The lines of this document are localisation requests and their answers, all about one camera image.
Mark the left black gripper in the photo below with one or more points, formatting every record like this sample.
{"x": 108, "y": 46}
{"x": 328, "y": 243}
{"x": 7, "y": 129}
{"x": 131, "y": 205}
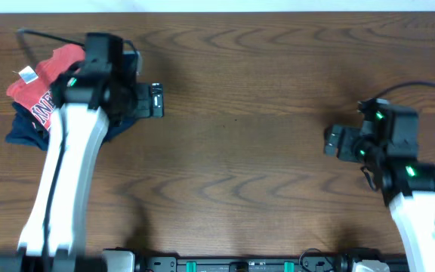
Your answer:
{"x": 146, "y": 109}

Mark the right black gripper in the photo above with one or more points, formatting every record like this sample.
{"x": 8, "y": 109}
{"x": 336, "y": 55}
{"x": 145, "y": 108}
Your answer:
{"x": 350, "y": 134}

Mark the red orange t-shirt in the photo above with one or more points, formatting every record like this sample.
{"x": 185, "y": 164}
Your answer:
{"x": 35, "y": 95}

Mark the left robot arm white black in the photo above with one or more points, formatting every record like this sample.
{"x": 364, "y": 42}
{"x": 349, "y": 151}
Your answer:
{"x": 54, "y": 236}

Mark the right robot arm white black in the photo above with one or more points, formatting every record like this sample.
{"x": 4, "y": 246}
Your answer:
{"x": 408, "y": 190}

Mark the navy blue folded shirt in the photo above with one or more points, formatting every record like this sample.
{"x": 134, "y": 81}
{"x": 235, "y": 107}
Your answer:
{"x": 27, "y": 130}

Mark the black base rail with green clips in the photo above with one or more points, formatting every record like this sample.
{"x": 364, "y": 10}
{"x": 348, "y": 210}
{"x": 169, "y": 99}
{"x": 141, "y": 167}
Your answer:
{"x": 361, "y": 259}

